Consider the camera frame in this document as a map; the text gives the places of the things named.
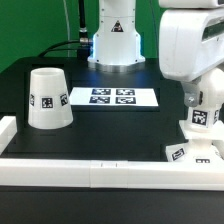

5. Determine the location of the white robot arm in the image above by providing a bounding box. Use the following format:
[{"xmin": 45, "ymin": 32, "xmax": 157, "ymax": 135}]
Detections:
[{"xmin": 88, "ymin": 0, "xmax": 224, "ymax": 107}]

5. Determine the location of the white thin cable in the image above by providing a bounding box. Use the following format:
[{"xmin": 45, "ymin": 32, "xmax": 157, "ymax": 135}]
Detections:
[{"xmin": 62, "ymin": 0, "xmax": 72, "ymax": 58}]

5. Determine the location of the white marker sheet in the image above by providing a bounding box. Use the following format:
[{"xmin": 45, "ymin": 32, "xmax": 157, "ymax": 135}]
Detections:
[{"xmin": 70, "ymin": 87, "xmax": 158, "ymax": 107}]

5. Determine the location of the white lamp base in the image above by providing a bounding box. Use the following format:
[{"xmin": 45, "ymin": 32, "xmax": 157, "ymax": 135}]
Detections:
[{"xmin": 165, "ymin": 120, "xmax": 224, "ymax": 164}]

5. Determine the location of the white lamp shade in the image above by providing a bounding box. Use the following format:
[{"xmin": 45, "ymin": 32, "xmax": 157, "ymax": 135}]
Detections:
[{"xmin": 28, "ymin": 67, "xmax": 73, "ymax": 130}]

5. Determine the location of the white left rail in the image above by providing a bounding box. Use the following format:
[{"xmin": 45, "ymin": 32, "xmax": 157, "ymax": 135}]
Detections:
[{"xmin": 0, "ymin": 116, "xmax": 17, "ymax": 155}]

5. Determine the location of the black cable with connector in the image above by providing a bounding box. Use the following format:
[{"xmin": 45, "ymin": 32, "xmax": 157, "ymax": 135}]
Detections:
[{"xmin": 38, "ymin": 0, "xmax": 94, "ymax": 59}]

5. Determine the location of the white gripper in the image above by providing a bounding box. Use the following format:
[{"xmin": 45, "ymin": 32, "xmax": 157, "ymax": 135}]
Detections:
[{"xmin": 159, "ymin": 7, "xmax": 224, "ymax": 107}]

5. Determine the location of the white lamp bulb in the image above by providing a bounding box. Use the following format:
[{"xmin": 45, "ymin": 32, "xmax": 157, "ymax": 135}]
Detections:
[{"xmin": 187, "ymin": 68, "xmax": 224, "ymax": 132}]

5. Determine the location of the white rail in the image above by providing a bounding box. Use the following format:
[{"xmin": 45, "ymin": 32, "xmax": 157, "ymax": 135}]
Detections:
[
  {"xmin": 0, "ymin": 116, "xmax": 17, "ymax": 155},
  {"xmin": 0, "ymin": 159, "xmax": 224, "ymax": 191}
]

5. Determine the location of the white front rail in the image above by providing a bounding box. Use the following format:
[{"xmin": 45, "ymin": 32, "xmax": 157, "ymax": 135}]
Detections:
[{"xmin": 0, "ymin": 159, "xmax": 224, "ymax": 191}]

